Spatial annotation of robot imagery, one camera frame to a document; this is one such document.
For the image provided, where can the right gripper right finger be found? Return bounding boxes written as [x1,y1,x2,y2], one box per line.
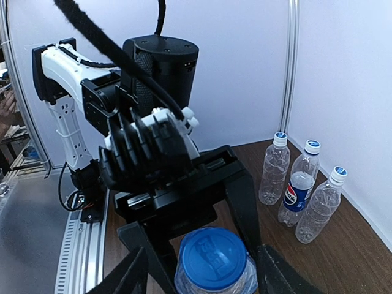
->
[256,244,323,294]

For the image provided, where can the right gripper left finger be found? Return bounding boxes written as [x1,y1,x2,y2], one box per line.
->
[87,246,148,294]

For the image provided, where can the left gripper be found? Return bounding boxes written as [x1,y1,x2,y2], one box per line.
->
[115,145,262,293]

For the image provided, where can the blue bottle cap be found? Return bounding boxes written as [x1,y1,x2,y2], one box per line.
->
[179,227,247,291]

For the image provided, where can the blue label plastic bottle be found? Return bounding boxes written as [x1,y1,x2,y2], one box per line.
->
[174,227,258,293]

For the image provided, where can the clear bottle white cap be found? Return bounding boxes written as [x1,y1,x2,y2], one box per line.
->
[295,166,348,244]

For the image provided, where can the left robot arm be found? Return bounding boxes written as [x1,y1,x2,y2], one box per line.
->
[32,34,261,293]

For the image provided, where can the Pepsi label plastic bottle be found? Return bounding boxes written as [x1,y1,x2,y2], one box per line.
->
[277,139,321,227]

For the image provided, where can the clear plastic bottle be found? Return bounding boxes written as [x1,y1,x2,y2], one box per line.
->
[258,132,290,206]

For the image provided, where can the front aluminium rail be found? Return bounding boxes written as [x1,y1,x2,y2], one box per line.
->
[54,192,110,293]

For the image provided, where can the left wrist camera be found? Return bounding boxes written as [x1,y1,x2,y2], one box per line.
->
[99,107,200,194]

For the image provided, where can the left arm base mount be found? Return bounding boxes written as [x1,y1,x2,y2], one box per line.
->
[58,160,106,224]

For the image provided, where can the left aluminium frame post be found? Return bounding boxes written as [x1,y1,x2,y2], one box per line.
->
[279,0,300,134]

